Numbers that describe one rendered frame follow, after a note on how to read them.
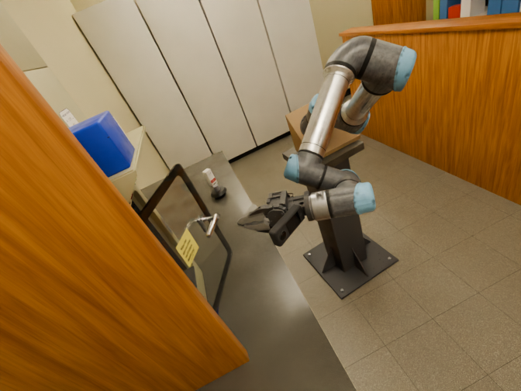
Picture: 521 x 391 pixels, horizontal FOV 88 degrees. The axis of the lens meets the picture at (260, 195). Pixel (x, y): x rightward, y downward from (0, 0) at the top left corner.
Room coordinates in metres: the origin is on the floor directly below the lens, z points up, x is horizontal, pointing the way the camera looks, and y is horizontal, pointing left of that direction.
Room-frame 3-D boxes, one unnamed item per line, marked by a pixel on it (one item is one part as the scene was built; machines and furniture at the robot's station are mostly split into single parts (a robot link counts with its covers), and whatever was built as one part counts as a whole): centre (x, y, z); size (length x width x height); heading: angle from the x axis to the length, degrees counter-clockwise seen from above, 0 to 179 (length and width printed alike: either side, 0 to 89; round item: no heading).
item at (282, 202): (0.58, -0.06, 1.20); 0.12 x 0.09 x 0.08; 68
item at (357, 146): (1.30, -0.40, 0.92); 0.32 x 0.32 x 0.04; 11
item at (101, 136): (0.53, 0.25, 1.56); 0.10 x 0.10 x 0.09; 5
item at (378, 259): (1.30, -0.40, 0.45); 0.48 x 0.48 x 0.90; 11
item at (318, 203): (0.54, -0.13, 1.20); 0.08 x 0.05 x 0.08; 158
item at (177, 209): (0.61, 0.23, 1.19); 0.30 x 0.01 x 0.40; 158
